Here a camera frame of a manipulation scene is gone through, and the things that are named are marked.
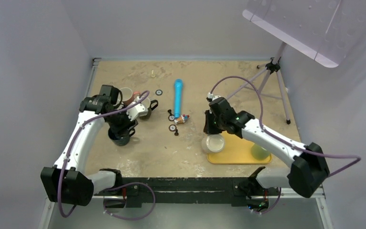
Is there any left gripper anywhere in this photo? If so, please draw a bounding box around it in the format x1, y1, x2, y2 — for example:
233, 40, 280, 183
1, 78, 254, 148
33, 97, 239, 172
106, 105, 138, 138

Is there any cream white ceramic mug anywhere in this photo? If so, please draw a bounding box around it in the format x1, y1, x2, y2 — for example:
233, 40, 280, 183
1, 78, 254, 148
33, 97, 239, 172
201, 134, 225, 154

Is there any dark blue ceramic mug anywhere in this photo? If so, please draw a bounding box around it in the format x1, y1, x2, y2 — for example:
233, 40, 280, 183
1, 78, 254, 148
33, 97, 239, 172
108, 128, 136, 146

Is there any grey teal ceramic mug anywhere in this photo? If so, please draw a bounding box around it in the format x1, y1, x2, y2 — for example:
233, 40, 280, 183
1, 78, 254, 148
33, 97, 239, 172
120, 87, 133, 106

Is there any black ceramic mug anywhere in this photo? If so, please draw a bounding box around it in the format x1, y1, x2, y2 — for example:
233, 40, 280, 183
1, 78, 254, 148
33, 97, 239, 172
139, 98, 159, 120

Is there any pink ceramic mug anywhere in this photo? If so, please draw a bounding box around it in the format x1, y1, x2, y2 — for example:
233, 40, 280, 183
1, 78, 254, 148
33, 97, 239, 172
126, 92, 141, 103

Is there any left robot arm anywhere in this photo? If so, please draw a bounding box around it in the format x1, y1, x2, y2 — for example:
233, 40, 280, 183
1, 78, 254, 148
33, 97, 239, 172
41, 85, 148, 206

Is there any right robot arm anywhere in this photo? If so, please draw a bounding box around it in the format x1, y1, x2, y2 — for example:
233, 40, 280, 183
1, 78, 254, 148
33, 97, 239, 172
203, 94, 330, 198

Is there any light green ceramic mug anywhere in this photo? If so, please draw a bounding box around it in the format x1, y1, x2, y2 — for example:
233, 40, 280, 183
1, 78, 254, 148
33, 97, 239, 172
251, 144, 271, 160

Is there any yellow plastic tray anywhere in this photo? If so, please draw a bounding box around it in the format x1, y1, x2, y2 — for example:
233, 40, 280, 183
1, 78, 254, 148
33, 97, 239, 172
206, 132, 273, 164

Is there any blue toy microphone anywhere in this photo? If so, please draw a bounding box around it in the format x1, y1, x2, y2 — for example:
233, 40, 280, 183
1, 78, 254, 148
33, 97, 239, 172
174, 79, 183, 119

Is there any translucent perforated panel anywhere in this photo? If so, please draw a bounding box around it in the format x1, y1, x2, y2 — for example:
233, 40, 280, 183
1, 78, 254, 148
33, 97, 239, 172
243, 0, 366, 68

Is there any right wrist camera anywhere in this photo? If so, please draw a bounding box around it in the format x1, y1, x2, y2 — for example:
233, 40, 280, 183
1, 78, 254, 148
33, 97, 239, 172
206, 93, 221, 103

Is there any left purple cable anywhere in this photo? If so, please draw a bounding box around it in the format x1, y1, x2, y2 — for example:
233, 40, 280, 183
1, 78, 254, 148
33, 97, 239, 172
57, 90, 156, 221

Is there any purple cable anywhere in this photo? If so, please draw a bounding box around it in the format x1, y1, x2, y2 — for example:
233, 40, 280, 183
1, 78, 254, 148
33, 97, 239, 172
207, 75, 361, 216
57, 90, 156, 221

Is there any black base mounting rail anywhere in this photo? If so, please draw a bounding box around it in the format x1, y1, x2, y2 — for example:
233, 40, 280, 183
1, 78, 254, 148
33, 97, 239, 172
93, 177, 282, 209

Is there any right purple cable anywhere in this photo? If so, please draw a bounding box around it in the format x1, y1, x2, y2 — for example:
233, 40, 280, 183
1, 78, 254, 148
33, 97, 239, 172
207, 75, 361, 216

